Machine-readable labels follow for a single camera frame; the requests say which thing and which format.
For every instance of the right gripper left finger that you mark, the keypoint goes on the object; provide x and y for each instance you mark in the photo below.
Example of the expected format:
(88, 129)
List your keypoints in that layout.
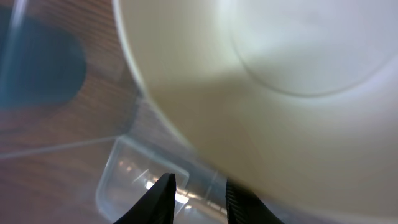
(156, 206)

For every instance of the clear plastic storage container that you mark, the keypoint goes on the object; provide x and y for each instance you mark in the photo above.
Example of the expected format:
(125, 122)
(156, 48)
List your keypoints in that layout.
(91, 158)

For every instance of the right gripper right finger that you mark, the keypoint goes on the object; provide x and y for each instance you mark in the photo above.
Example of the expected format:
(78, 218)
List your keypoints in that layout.
(244, 207)

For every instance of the cream bowl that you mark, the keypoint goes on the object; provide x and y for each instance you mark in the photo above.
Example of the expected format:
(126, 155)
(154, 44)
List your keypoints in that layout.
(295, 99)

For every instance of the dark blue bowl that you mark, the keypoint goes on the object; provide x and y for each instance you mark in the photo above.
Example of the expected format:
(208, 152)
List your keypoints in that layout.
(40, 64)

